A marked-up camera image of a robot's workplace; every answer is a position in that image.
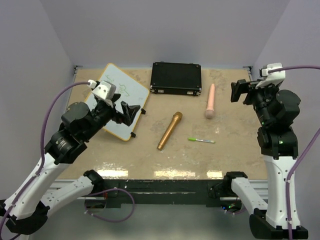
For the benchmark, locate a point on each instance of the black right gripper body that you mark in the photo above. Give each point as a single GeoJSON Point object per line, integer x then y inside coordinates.
{"type": "Point", "coordinates": [262, 96]}

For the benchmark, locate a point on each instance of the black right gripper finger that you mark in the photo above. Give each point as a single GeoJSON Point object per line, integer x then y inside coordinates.
{"type": "Point", "coordinates": [249, 99]}
{"type": "Point", "coordinates": [238, 88]}

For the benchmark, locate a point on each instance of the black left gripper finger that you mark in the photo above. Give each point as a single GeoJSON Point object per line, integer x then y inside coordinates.
{"type": "Point", "coordinates": [111, 100]}
{"type": "Point", "coordinates": [128, 112]}

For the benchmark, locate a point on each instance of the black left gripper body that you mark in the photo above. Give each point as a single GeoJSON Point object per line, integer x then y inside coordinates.
{"type": "Point", "coordinates": [104, 113]}

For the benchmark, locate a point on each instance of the yellow framed whiteboard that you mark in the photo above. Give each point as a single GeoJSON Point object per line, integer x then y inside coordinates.
{"type": "Point", "coordinates": [132, 92]}

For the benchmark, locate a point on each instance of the white green whiteboard marker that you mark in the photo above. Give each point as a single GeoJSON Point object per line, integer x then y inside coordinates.
{"type": "Point", "coordinates": [205, 141]}

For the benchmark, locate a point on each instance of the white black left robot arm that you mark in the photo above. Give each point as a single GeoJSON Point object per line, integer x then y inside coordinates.
{"type": "Point", "coordinates": [28, 209]}

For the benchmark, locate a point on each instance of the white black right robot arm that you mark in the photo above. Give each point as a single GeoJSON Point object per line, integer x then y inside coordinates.
{"type": "Point", "coordinates": [276, 110]}

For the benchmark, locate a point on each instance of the pink small object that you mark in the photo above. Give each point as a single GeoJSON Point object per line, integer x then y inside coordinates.
{"type": "Point", "coordinates": [209, 112]}

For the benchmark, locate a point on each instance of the gold microphone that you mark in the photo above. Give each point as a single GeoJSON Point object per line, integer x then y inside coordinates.
{"type": "Point", "coordinates": [177, 117]}

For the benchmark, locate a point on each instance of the black hard case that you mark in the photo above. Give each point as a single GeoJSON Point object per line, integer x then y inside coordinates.
{"type": "Point", "coordinates": [176, 79]}

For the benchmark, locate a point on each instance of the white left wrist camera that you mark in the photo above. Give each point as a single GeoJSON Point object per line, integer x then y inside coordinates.
{"type": "Point", "coordinates": [102, 90]}

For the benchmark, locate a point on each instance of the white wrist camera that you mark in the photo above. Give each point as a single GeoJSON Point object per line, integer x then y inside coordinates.
{"type": "Point", "coordinates": [271, 75]}
{"type": "Point", "coordinates": [102, 90]}

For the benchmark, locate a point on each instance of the metal wire easel stand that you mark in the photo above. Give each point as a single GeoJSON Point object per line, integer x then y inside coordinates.
{"type": "Point", "coordinates": [138, 119]}

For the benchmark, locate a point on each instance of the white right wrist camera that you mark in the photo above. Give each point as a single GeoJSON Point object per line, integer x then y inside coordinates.
{"type": "Point", "coordinates": [271, 75]}

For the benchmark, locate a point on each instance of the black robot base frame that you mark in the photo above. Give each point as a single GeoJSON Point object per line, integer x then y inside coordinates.
{"type": "Point", "coordinates": [211, 193]}

